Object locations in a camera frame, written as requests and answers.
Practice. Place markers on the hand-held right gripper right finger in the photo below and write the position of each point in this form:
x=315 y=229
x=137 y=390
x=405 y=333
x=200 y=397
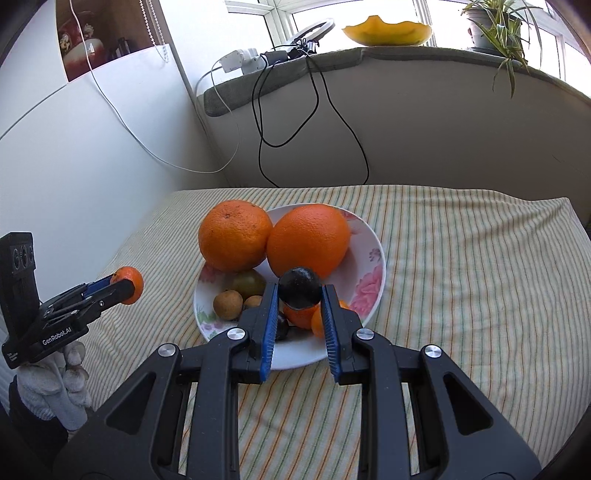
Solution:
x=331 y=337

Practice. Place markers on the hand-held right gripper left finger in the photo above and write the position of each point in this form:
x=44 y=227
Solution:
x=268 y=332

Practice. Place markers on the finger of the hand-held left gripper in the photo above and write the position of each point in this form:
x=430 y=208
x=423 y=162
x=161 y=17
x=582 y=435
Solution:
x=120 y=293
x=97 y=284

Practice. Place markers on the dark plum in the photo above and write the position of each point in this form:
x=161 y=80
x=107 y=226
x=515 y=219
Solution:
x=300 y=286
x=281 y=325

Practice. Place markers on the small tangerine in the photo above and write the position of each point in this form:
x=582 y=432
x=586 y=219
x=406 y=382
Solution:
x=300 y=317
x=317 y=323
x=131 y=279

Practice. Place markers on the small green fruit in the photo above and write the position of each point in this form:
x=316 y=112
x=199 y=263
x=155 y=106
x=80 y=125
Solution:
x=247 y=284

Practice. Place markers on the floral white plate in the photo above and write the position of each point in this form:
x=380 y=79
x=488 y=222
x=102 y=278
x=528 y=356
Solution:
x=364 y=258

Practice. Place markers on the large orange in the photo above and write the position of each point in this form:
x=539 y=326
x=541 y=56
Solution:
x=308 y=240
x=233 y=235

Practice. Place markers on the person's left hand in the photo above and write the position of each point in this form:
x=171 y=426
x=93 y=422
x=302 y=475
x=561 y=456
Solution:
x=51 y=387

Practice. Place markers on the striped blanket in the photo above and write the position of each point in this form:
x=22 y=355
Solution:
x=461 y=277

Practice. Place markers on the red white figurine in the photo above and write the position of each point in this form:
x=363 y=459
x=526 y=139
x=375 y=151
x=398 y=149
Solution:
x=81 y=55

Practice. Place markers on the white power adapter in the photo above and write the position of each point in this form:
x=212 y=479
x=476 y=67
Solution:
x=231 y=60
x=251 y=57

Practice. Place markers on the wooden shelf niche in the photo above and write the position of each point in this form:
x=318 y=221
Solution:
x=115 y=23

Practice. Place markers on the black power adapter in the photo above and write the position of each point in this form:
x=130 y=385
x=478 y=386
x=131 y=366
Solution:
x=277 y=56

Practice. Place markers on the small potted succulent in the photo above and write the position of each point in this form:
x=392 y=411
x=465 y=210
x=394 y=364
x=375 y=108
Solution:
x=295 y=34

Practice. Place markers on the yellow bowl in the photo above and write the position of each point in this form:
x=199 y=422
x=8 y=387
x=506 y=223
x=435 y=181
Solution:
x=388 y=33

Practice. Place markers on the potted spider plant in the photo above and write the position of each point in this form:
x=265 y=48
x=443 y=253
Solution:
x=491 y=25

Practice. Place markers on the white window frame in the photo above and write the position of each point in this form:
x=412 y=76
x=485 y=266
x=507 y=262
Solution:
x=277 y=18

